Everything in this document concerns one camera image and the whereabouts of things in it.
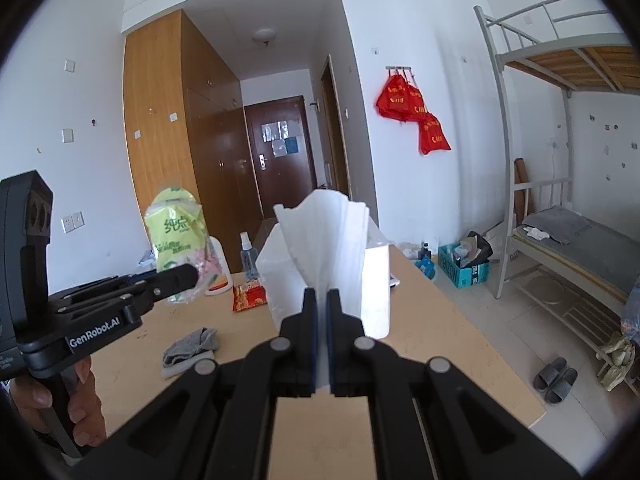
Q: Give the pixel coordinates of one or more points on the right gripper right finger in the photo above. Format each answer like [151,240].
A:
[428,419]

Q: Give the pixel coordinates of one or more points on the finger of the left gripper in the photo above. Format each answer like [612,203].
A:
[160,285]

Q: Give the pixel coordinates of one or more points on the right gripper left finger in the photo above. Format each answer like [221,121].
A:
[216,420]

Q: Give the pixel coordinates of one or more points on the grey sock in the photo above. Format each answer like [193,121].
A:
[202,340]

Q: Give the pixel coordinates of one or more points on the green wet wipes pack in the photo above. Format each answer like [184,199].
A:
[178,234]

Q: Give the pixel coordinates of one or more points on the white tissue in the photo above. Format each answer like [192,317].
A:
[325,226]

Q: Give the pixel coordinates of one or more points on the person's left hand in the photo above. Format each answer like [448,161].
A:
[84,409]

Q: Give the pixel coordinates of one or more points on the white pump lotion bottle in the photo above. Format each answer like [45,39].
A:
[222,280]

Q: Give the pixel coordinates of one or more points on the red snack packet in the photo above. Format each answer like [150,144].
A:
[249,295]

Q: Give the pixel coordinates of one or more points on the blue spray bottle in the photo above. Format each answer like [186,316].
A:
[249,256]

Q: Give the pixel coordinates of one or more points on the grey slippers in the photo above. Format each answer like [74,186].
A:
[555,381]

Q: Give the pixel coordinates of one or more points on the white styrofoam box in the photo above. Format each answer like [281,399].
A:
[365,295]

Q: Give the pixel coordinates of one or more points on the wooden wardrobe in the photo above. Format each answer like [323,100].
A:
[185,126]

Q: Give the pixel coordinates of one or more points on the dark brown entrance door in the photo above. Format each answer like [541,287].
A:
[282,153]

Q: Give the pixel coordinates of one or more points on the grey folded blanket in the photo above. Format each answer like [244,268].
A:
[563,225]

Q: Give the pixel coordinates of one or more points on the ceiling lamp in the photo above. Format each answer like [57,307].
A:
[264,36]

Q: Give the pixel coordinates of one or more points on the red hanging bags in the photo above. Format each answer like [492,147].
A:
[401,99]

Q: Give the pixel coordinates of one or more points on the metal bunk bed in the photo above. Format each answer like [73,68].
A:
[568,92]

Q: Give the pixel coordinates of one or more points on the white wall switch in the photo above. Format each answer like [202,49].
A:
[68,135]

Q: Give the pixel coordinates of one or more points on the side door frame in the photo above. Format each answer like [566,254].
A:
[338,162]

